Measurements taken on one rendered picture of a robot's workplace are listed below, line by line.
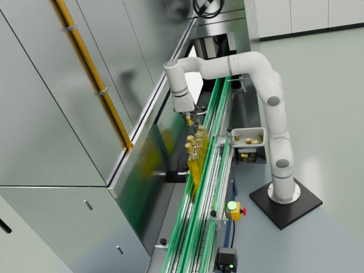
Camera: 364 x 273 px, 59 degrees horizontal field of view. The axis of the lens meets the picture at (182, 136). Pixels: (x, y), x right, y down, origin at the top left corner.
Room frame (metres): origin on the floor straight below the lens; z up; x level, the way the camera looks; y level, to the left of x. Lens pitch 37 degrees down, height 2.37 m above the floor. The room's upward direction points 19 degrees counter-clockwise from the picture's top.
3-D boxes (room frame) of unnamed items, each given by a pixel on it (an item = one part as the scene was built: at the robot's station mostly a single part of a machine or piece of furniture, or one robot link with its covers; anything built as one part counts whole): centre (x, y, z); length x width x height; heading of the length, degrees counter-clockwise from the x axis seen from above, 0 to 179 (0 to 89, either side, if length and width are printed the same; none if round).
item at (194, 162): (1.28, -0.02, 1.16); 0.06 x 0.06 x 0.21; 64
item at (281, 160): (1.20, -0.47, 1.08); 0.19 x 0.12 x 0.24; 161
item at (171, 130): (1.73, -0.08, 1.32); 0.90 x 0.03 x 0.34; 155
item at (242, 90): (2.07, -0.53, 1.07); 0.17 x 0.05 x 0.23; 65
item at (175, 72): (1.38, -0.07, 1.68); 0.09 x 0.08 x 0.13; 161
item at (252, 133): (1.55, -0.40, 0.97); 0.22 x 0.17 x 0.09; 65
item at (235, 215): (1.08, -0.13, 0.96); 0.07 x 0.07 x 0.07; 65
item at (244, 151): (1.57, -0.37, 0.92); 0.27 x 0.17 x 0.15; 65
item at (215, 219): (0.93, -0.04, 1.11); 0.07 x 0.04 x 0.13; 65
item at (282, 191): (1.23, -0.48, 0.87); 0.19 x 0.19 x 0.18
